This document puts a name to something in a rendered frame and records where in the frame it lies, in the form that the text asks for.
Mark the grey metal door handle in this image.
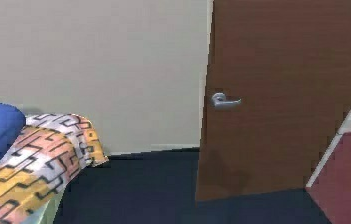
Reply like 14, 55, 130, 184
210, 92, 243, 111

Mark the brown wooden room door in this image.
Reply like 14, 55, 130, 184
195, 0, 351, 202

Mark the bed with patterned blanket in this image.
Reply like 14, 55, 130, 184
0, 112, 110, 224

